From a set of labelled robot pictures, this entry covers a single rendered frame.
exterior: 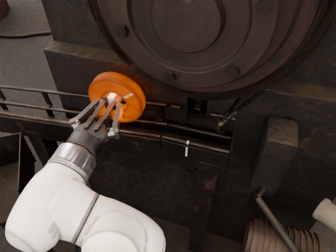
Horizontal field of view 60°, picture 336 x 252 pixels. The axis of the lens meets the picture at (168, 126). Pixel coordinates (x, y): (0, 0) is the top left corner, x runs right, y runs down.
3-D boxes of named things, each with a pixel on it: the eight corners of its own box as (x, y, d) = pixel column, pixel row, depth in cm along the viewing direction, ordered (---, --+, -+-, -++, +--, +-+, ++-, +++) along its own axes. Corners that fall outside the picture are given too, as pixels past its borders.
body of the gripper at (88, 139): (66, 159, 68) (85, 130, 73) (99, 167, 66) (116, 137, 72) (56, 138, 62) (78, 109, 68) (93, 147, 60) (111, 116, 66)
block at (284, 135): (250, 165, 95) (268, 111, 78) (275, 171, 94) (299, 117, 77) (246, 192, 88) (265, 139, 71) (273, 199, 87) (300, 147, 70)
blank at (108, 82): (120, 120, 88) (116, 129, 85) (82, 84, 80) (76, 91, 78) (157, 105, 78) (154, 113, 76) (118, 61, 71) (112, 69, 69)
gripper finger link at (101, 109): (91, 139, 69) (85, 138, 69) (109, 107, 76) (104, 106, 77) (87, 128, 66) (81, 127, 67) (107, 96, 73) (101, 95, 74)
